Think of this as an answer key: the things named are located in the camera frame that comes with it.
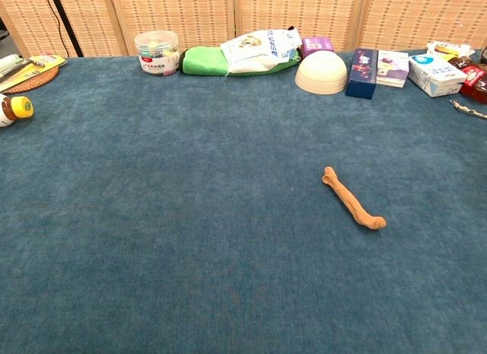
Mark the tan bone-shaped toy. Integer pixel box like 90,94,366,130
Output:
322,165,388,231

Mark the blue table mat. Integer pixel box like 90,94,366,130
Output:
0,49,487,354

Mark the green microfiber cloth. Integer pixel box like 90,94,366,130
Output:
180,46,302,78

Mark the white printed snack bag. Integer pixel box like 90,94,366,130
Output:
219,27,304,75

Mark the cream upturned bowl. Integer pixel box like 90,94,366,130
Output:
294,49,349,96

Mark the clear jar of clips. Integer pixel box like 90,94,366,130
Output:
134,30,181,77

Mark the purple box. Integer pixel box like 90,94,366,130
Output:
300,36,336,59

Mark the dark blue carton box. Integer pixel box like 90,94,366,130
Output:
345,47,380,100

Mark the woven folding screen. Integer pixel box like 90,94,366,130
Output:
0,0,487,59

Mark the white and purple carton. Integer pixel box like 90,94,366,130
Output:
376,49,411,89

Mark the white and blue carton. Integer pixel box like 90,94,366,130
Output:
407,53,469,98

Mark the round woven coaster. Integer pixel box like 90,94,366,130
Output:
0,63,61,95

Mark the black tripod stand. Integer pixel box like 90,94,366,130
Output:
44,0,84,59

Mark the brown bottle yellow cap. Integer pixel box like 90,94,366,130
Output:
0,93,35,129

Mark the razor in yellow package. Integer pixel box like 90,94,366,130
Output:
0,53,68,94

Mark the wrapped burger snack pack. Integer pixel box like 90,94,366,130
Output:
425,40,477,62

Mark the red snack packet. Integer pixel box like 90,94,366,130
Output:
447,56,487,106

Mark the mint green brush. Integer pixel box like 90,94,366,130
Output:
0,53,24,75

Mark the bundled twisted rope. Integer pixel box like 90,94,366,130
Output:
449,98,487,120

